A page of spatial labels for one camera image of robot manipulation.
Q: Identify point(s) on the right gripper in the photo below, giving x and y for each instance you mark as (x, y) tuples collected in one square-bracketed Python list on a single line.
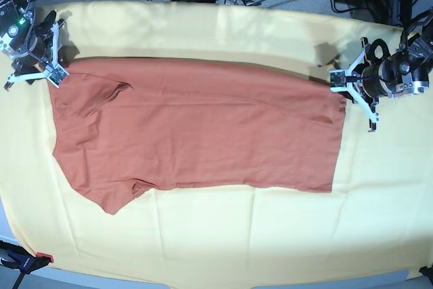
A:
[(36, 55)]

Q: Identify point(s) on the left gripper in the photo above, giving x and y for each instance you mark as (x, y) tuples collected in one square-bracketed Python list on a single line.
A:
[(371, 86)]

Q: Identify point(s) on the terracotta orange T-shirt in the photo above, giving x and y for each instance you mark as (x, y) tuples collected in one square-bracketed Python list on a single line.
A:
[(127, 126)]

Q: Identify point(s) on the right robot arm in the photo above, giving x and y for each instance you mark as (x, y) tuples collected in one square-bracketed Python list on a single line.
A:
[(21, 15)]

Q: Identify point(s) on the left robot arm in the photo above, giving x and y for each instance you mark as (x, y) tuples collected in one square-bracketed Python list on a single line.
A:
[(404, 72)]

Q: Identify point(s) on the pale yellow table cloth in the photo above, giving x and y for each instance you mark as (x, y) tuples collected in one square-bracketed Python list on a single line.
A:
[(377, 219)]

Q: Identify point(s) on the black clamp right corner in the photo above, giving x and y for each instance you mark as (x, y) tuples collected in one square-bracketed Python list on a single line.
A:
[(427, 272)]

